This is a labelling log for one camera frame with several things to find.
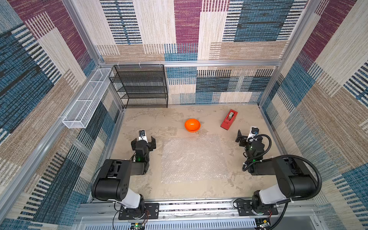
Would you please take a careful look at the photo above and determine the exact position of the orange plastic bowl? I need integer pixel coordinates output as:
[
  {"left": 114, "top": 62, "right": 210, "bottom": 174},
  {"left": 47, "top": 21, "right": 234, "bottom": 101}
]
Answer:
[{"left": 185, "top": 118, "right": 201, "bottom": 133}]

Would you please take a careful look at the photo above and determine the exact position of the clear bubble wrap sheet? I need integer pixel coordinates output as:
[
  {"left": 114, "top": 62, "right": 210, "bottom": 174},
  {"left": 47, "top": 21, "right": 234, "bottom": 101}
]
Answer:
[{"left": 161, "top": 134, "right": 230, "bottom": 184}]

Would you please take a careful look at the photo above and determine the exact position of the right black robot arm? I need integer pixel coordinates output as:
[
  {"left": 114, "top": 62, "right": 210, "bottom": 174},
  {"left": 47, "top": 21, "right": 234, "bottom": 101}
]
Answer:
[{"left": 234, "top": 127, "right": 322, "bottom": 216}]

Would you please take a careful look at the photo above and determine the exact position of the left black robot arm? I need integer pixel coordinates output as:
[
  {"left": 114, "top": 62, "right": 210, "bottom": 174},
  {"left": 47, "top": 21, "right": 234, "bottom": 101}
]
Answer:
[{"left": 91, "top": 137, "right": 156, "bottom": 220}]

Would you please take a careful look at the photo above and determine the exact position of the red tape dispenser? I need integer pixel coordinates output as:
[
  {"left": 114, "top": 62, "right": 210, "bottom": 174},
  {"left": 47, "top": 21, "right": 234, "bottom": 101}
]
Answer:
[{"left": 220, "top": 109, "right": 238, "bottom": 130}]

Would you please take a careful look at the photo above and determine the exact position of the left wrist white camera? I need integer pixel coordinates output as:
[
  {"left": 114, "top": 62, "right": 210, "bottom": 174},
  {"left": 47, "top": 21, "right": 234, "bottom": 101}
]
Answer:
[{"left": 138, "top": 130, "right": 148, "bottom": 142}]

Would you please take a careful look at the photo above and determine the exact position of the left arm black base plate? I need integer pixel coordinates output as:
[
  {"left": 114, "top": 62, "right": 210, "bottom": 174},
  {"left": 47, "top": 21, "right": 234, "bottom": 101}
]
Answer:
[{"left": 118, "top": 203, "right": 160, "bottom": 220}]

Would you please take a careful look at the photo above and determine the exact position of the black wire mesh shelf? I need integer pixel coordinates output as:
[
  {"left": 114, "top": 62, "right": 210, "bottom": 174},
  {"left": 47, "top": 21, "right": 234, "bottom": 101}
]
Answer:
[{"left": 110, "top": 64, "right": 168, "bottom": 109}]

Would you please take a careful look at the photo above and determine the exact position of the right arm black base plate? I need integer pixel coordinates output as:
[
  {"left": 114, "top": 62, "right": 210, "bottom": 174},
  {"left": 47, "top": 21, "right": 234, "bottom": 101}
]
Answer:
[{"left": 233, "top": 198, "right": 278, "bottom": 217}]

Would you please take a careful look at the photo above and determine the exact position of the white wire mesh basket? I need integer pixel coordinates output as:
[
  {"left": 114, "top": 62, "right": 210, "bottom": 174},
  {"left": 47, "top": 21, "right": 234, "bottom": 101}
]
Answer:
[{"left": 62, "top": 69, "right": 112, "bottom": 129}]

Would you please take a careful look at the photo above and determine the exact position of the black corrugated cable conduit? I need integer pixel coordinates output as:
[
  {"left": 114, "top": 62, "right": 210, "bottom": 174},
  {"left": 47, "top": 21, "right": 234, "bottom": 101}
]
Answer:
[{"left": 275, "top": 154, "right": 323, "bottom": 201}]

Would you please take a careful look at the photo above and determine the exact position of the aluminium mounting rail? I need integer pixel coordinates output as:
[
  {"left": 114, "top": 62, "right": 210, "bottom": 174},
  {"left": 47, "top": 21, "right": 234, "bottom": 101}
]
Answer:
[{"left": 73, "top": 198, "right": 325, "bottom": 230}]

